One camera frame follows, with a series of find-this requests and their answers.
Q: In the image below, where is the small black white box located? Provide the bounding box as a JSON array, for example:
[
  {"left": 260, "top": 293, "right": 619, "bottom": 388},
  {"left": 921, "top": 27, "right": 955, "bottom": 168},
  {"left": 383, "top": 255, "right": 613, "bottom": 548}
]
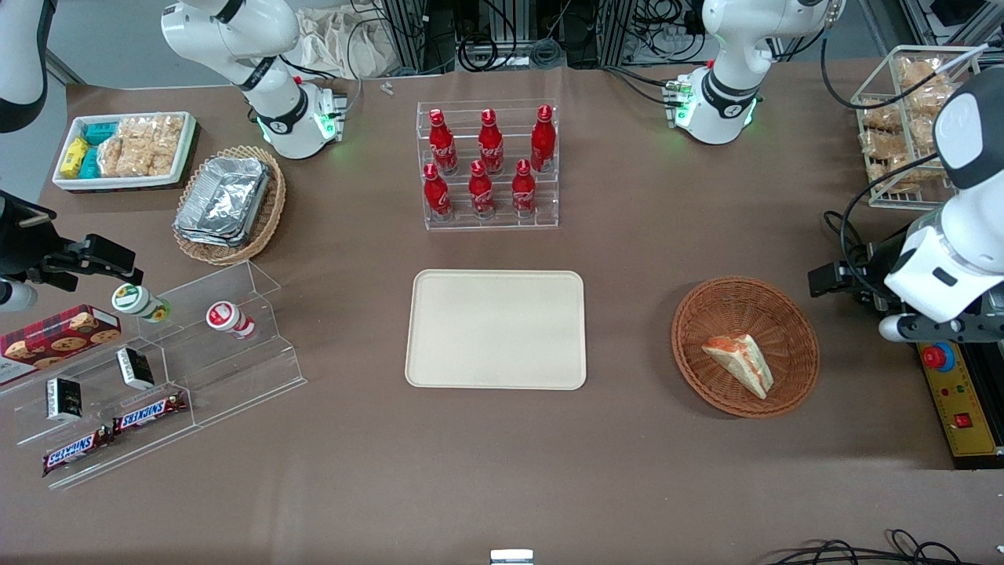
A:
[
  {"left": 115, "top": 347, "right": 156, "bottom": 392},
  {"left": 45, "top": 377, "right": 84, "bottom": 424}
]

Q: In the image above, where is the wrapped triangular sandwich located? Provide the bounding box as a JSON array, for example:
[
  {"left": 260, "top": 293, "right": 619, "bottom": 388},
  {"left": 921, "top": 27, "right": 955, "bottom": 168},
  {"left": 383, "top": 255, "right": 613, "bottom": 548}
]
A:
[{"left": 701, "top": 334, "right": 776, "bottom": 400}]

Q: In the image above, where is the white wire basket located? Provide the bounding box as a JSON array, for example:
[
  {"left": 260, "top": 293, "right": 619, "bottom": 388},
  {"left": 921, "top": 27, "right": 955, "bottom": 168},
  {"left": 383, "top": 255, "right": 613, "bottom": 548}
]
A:
[{"left": 850, "top": 45, "right": 991, "bottom": 212}]

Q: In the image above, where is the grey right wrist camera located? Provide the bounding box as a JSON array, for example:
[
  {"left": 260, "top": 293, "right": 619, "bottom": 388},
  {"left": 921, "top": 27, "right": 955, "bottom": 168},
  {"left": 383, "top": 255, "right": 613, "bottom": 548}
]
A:
[{"left": 0, "top": 279, "right": 38, "bottom": 312}]

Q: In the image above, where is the black cable bundle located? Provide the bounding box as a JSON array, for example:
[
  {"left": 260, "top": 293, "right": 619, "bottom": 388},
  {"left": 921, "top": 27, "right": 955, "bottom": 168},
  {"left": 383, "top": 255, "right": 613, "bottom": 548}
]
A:
[
  {"left": 455, "top": 0, "right": 567, "bottom": 73},
  {"left": 773, "top": 529, "right": 991, "bottom": 565}
]

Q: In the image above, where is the clear acrylic bottle rack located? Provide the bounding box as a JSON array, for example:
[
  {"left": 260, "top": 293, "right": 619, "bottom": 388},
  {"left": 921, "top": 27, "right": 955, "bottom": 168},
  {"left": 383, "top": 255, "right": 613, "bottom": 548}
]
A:
[{"left": 415, "top": 100, "right": 561, "bottom": 231}]

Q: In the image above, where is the red tartan cookie box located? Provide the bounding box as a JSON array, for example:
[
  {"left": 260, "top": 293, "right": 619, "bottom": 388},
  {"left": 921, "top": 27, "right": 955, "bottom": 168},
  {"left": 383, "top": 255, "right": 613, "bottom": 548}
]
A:
[{"left": 0, "top": 304, "right": 123, "bottom": 386}]

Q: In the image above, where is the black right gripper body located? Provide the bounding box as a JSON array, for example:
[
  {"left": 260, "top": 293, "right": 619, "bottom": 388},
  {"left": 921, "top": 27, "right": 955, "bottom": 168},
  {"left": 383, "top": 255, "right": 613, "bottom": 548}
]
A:
[{"left": 0, "top": 191, "right": 59, "bottom": 286}]

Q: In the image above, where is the clear rice cracker bag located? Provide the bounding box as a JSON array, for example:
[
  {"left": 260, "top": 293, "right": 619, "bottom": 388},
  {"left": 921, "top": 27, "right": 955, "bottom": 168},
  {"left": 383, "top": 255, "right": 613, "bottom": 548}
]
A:
[
  {"left": 902, "top": 82, "right": 956, "bottom": 120},
  {"left": 897, "top": 55, "right": 948, "bottom": 92},
  {"left": 860, "top": 97, "right": 904, "bottom": 132},
  {"left": 869, "top": 154, "right": 956, "bottom": 195},
  {"left": 861, "top": 129, "right": 912, "bottom": 163},
  {"left": 118, "top": 115, "right": 187, "bottom": 178},
  {"left": 96, "top": 134, "right": 128, "bottom": 179}
]

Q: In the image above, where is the aluminium frame post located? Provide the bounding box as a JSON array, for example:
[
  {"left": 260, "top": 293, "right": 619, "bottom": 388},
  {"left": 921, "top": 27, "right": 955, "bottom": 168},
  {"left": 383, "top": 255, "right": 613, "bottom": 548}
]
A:
[
  {"left": 383, "top": 0, "right": 430, "bottom": 76},
  {"left": 602, "top": 0, "right": 653, "bottom": 68}
]

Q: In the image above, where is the clear acrylic stepped stand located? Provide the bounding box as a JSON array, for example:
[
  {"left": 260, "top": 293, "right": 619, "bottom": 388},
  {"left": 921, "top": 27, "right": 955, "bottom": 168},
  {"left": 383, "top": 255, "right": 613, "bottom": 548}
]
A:
[{"left": 0, "top": 261, "right": 307, "bottom": 491}]

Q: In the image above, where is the brown Snickers bar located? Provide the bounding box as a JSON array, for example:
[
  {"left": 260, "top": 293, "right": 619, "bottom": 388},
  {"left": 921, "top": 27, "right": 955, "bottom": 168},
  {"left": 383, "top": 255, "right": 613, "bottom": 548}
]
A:
[
  {"left": 111, "top": 389, "right": 190, "bottom": 436},
  {"left": 41, "top": 427, "right": 115, "bottom": 478}
]

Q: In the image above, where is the brown round wicker basket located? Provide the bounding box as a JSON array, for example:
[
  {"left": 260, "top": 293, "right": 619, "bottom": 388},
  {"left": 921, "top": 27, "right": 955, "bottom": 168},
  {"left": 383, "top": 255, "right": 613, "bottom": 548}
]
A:
[{"left": 671, "top": 275, "right": 821, "bottom": 419}]

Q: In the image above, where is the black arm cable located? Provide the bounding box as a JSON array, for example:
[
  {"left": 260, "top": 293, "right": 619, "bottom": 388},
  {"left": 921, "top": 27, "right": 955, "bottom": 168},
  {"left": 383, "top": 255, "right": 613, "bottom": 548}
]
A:
[{"left": 819, "top": 35, "right": 969, "bottom": 277}]

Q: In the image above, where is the cream cloth bag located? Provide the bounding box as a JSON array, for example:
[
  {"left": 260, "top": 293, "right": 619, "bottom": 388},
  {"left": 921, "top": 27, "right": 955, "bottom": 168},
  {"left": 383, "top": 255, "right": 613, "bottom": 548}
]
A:
[{"left": 295, "top": 5, "right": 395, "bottom": 80}]

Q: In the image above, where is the light oval wicker basket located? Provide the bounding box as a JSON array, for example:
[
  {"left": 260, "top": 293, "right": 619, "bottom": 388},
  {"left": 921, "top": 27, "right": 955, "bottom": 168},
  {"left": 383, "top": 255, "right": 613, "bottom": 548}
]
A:
[{"left": 172, "top": 144, "right": 288, "bottom": 267}]

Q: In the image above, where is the yellow snack packet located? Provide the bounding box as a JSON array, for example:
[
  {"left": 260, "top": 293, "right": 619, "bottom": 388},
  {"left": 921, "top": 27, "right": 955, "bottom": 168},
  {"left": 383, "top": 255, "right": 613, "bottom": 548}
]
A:
[{"left": 60, "top": 137, "right": 90, "bottom": 176}]

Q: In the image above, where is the red strawberry yogurt cup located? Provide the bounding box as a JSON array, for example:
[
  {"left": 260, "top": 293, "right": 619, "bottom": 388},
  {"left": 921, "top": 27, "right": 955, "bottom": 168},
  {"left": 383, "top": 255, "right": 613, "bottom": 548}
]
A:
[{"left": 206, "top": 301, "right": 257, "bottom": 341}]

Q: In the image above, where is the beige plastic serving tray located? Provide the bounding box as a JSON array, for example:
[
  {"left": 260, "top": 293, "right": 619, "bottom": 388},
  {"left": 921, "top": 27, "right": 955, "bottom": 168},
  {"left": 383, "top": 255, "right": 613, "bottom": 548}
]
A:
[{"left": 405, "top": 269, "right": 588, "bottom": 391}]

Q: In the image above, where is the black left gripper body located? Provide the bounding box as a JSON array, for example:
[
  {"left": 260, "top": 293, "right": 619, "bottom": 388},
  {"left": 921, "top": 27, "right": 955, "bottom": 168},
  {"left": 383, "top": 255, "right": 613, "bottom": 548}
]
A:
[{"left": 854, "top": 227, "right": 915, "bottom": 304}]

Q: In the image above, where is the red cola bottle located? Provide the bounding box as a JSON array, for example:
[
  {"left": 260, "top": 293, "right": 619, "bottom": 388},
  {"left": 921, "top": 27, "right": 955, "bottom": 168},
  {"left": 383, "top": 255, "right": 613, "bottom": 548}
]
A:
[
  {"left": 423, "top": 162, "right": 454, "bottom": 222},
  {"left": 478, "top": 109, "right": 506, "bottom": 176},
  {"left": 530, "top": 104, "right": 557, "bottom": 174},
  {"left": 511, "top": 159, "right": 538, "bottom": 219},
  {"left": 428, "top": 108, "right": 459, "bottom": 176},
  {"left": 468, "top": 159, "right": 497, "bottom": 221}
]

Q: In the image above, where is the yellow black control box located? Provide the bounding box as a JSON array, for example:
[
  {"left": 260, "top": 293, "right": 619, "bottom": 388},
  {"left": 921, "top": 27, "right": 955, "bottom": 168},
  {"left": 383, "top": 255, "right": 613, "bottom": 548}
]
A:
[{"left": 916, "top": 341, "right": 1004, "bottom": 471}]

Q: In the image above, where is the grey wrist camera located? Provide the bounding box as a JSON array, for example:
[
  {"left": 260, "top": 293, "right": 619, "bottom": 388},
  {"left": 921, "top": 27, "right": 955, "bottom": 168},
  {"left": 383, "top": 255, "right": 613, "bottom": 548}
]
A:
[
  {"left": 0, "top": 279, "right": 38, "bottom": 312},
  {"left": 878, "top": 312, "right": 1004, "bottom": 344}
]

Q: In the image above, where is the green sunflower yogurt cup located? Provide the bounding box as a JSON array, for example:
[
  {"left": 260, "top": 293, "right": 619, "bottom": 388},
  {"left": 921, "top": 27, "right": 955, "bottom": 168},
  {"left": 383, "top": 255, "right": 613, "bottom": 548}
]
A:
[{"left": 111, "top": 283, "right": 172, "bottom": 324}]

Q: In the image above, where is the white rectangular plastic bin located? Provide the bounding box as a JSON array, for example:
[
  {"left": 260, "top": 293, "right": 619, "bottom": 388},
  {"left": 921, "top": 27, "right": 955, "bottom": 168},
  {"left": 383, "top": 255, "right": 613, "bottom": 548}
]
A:
[{"left": 52, "top": 111, "right": 198, "bottom": 192}]

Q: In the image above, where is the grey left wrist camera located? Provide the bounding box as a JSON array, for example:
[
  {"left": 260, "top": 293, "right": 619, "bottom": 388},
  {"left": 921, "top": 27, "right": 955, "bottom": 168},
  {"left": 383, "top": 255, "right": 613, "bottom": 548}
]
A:
[{"left": 878, "top": 312, "right": 1004, "bottom": 344}]

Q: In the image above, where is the silver foil tray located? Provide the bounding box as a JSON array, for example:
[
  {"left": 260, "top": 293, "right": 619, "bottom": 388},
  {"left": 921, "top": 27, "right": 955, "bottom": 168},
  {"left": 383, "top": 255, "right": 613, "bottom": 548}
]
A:
[
  {"left": 177, "top": 155, "right": 272, "bottom": 238},
  {"left": 173, "top": 221, "right": 266, "bottom": 250}
]

